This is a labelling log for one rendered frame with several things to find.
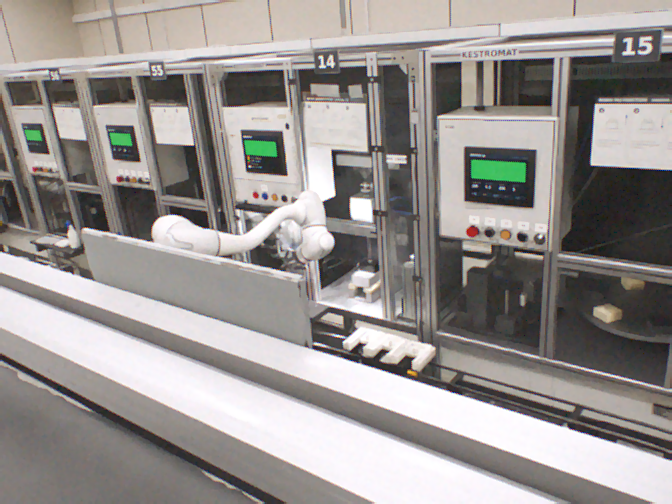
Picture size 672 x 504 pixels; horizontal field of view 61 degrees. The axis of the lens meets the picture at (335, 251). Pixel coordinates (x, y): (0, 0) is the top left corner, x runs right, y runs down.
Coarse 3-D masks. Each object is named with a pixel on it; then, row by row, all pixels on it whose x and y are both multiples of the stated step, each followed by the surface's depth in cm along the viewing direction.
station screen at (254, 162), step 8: (248, 136) 260; (256, 136) 257; (264, 136) 254; (272, 136) 252; (248, 160) 265; (256, 160) 262; (264, 160) 259; (272, 160) 256; (248, 168) 267; (256, 168) 264; (264, 168) 261; (272, 168) 258
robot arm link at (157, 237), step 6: (168, 216) 216; (174, 216) 216; (180, 216) 218; (156, 222) 217; (162, 222) 213; (168, 222) 211; (174, 222) 210; (156, 228) 214; (162, 228) 211; (168, 228) 208; (156, 234) 214; (162, 234) 210; (156, 240) 215; (162, 240) 210
